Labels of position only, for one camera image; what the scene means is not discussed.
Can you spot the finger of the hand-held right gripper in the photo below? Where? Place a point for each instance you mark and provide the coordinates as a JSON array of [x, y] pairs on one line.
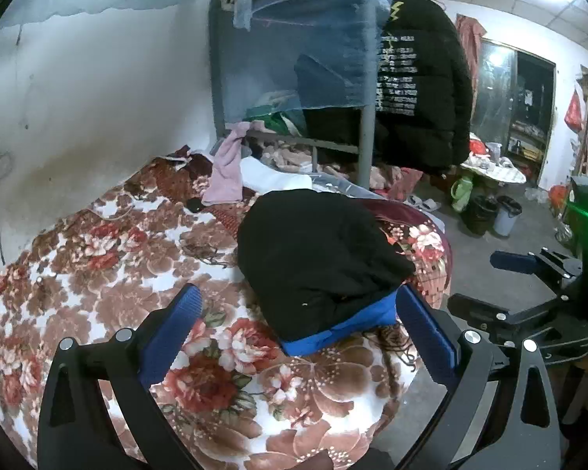
[[519, 260], [529, 328]]

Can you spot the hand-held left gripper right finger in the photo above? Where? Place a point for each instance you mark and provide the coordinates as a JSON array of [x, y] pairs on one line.
[[429, 338]]

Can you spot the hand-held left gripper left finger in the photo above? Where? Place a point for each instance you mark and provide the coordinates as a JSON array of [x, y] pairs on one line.
[[169, 338]]

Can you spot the black hoodie with orange print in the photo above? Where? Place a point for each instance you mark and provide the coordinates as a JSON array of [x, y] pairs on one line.
[[313, 254]]

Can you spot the grey waste bin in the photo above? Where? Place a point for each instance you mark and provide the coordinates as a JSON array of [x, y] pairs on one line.
[[507, 215]]

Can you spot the black waste bin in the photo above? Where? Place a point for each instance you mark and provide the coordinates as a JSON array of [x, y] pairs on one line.
[[480, 215]]

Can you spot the blue garment with white letters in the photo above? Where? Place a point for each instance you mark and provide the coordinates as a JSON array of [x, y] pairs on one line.
[[353, 328]]

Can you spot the floral brown and white blanket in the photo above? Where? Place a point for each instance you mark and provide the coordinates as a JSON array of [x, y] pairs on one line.
[[127, 264]]

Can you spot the green plastic bag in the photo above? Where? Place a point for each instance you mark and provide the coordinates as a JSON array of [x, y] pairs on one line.
[[461, 193]]

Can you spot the small cluttered table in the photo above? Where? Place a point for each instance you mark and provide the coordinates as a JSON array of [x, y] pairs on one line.
[[500, 171]]

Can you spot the pair of slippers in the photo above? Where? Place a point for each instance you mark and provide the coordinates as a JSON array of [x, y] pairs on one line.
[[424, 203]]

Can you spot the small black object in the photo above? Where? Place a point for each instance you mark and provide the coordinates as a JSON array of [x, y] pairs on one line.
[[194, 205]]

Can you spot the hanging red bag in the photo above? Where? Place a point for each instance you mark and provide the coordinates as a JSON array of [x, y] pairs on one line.
[[573, 112]]

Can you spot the pink cloth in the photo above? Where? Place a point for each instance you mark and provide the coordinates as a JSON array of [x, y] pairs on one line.
[[225, 171]]

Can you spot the white cloth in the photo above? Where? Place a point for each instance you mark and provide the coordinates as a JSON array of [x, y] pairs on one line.
[[274, 178]]

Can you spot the black jacket with white print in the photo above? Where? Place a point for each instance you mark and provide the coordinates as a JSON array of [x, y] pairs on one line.
[[421, 83]]

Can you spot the hanging red cloth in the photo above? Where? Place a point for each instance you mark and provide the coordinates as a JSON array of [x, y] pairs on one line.
[[470, 44]]

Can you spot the green cloth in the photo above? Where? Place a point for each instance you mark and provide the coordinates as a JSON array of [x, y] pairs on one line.
[[272, 121]]

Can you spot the grey metal bunk bed frame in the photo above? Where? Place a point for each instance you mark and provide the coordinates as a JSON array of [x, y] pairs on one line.
[[366, 142]]

